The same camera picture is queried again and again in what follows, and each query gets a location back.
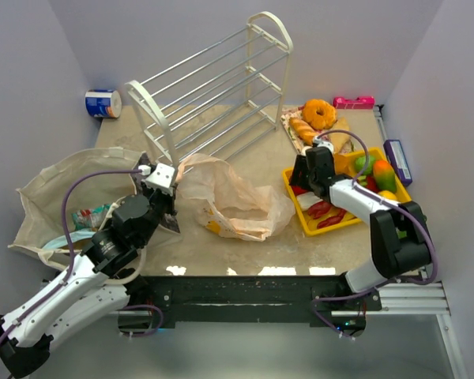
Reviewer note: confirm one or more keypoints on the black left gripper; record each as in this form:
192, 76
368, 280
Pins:
165, 201

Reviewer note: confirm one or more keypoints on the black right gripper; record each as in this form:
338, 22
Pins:
304, 172

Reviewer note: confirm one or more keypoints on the translucent orange plastic bag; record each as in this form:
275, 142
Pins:
228, 205

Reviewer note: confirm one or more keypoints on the green red snack packet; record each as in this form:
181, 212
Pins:
90, 218

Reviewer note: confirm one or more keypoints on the blue brown chips bag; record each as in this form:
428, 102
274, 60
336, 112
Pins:
79, 239

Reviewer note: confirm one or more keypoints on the cream canvas tote bag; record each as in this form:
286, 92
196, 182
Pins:
42, 197

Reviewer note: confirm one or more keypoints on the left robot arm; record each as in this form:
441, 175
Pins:
79, 295

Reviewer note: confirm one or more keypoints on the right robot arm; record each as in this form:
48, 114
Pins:
400, 241

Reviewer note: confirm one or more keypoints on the red apple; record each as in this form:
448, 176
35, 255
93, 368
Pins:
298, 190

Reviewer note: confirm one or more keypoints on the large brown muffin bread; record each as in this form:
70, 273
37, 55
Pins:
341, 162

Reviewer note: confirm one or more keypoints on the white celery cabbage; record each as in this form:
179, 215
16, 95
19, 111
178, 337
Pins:
306, 200

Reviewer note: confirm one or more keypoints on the red lobster toy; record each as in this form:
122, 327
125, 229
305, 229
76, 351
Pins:
323, 214

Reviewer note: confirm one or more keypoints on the tan triangular pastry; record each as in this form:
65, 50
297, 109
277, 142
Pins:
341, 141

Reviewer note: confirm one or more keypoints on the baguette bread loaf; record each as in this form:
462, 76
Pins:
304, 131

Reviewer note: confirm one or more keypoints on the green custard apple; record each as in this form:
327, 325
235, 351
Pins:
364, 165

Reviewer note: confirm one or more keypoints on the yellow plastic bin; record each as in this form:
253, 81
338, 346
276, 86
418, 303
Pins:
349, 220

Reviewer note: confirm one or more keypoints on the orange green mango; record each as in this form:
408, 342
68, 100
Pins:
384, 175

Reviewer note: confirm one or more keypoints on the pink box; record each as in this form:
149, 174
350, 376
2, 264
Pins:
359, 103

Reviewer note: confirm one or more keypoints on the yellow lemon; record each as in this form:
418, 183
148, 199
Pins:
388, 195

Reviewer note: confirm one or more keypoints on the purple box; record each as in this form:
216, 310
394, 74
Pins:
395, 155

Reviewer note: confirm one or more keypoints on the white metal shoe rack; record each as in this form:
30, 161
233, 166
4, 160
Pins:
220, 100

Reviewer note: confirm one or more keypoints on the blue toilet paper roll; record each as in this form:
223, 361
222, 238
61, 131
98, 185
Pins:
102, 103

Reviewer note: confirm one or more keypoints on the orange ring doughnut bread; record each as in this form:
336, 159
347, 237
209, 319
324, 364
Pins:
319, 114

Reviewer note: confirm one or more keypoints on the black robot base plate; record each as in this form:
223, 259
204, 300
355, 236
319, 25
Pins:
319, 301

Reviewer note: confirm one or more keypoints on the aluminium frame rail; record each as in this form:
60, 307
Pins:
409, 299

